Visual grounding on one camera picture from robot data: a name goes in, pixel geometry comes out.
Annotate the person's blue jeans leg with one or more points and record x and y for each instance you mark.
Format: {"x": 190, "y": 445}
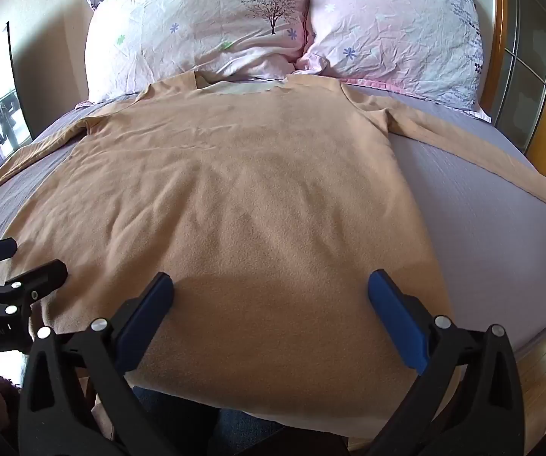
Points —
{"x": 192, "y": 418}

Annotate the pink pillow with flower print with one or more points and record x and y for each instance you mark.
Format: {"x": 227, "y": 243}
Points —
{"x": 391, "y": 28}

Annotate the left white floral pillow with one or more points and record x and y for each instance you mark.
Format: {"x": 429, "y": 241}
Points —
{"x": 197, "y": 23}

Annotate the beige long-sleeve shirt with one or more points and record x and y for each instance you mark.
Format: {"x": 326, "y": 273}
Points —
{"x": 254, "y": 209}

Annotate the lavender bed sheet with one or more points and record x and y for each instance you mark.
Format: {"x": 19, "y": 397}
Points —
{"x": 482, "y": 228}

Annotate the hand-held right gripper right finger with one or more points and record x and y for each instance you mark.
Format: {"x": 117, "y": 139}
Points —
{"x": 396, "y": 319}

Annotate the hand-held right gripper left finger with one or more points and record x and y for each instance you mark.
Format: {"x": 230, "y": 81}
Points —
{"x": 145, "y": 319}

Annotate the wooden headboard with glass panels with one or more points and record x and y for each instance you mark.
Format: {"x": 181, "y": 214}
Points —
{"x": 524, "y": 57}

